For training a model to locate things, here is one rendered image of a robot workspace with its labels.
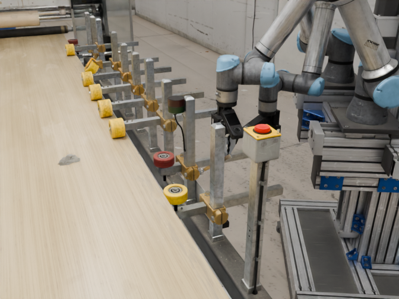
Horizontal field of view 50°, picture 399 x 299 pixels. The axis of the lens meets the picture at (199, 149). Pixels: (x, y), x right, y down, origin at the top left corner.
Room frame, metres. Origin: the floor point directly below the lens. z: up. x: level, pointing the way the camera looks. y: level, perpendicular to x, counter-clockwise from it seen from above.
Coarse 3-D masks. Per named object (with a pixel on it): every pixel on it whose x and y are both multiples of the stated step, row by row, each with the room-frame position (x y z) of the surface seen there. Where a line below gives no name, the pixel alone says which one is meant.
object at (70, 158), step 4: (68, 156) 1.43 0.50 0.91; (72, 156) 1.42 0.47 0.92; (76, 156) 1.42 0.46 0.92; (60, 160) 1.40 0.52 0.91; (64, 160) 1.40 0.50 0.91; (68, 160) 1.41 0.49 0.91; (72, 160) 1.40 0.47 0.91; (76, 160) 1.41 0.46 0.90; (60, 164) 1.37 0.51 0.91; (64, 164) 1.38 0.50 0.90; (68, 164) 1.38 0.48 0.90
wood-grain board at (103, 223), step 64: (0, 64) 2.78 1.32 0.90; (64, 64) 2.78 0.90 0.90; (0, 128) 1.72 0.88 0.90; (64, 128) 1.72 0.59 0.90; (0, 192) 1.19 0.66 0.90; (64, 192) 1.19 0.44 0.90; (128, 192) 1.19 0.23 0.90; (0, 256) 0.88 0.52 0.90; (64, 256) 0.88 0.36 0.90; (128, 256) 0.88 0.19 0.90; (192, 256) 0.88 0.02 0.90
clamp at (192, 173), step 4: (176, 156) 1.51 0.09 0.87; (176, 160) 1.50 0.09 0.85; (180, 160) 1.47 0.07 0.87; (184, 164) 1.44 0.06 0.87; (196, 164) 1.44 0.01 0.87; (184, 168) 1.42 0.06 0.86; (188, 168) 1.41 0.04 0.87; (192, 168) 1.41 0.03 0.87; (196, 168) 1.41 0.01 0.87; (180, 172) 1.46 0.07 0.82; (184, 172) 1.42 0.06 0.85; (188, 172) 1.40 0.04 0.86; (192, 172) 1.40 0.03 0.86; (196, 172) 1.40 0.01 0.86; (184, 176) 1.42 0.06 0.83; (188, 176) 1.39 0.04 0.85; (192, 176) 1.40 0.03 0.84; (196, 176) 1.40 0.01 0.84; (192, 180) 1.40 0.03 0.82
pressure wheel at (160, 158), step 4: (160, 152) 1.47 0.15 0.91; (164, 152) 1.47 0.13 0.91; (168, 152) 1.47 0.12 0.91; (156, 156) 1.44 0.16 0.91; (160, 156) 1.44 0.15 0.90; (164, 156) 1.44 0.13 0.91; (168, 156) 1.44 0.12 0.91; (172, 156) 1.44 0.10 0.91; (156, 160) 1.41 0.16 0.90; (160, 160) 1.41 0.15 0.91; (164, 160) 1.41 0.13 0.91; (168, 160) 1.41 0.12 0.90; (172, 160) 1.42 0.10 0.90; (156, 164) 1.41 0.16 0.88; (160, 164) 1.41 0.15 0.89; (164, 164) 1.41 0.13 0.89; (168, 164) 1.41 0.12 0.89; (172, 164) 1.42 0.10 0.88; (164, 176) 1.44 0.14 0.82; (164, 180) 1.44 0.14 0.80
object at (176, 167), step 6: (240, 150) 1.58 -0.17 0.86; (234, 156) 1.54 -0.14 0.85; (240, 156) 1.55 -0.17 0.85; (246, 156) 1.57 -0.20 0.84; (198, 162) 1.48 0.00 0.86; (204, 162) 1.49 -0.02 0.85; (162, 168) 1.42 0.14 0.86; (168, 168) 1.43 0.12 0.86; (174, 168) 1.44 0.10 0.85; (180, 168) 1.45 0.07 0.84; (162, 174) 1.42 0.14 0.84
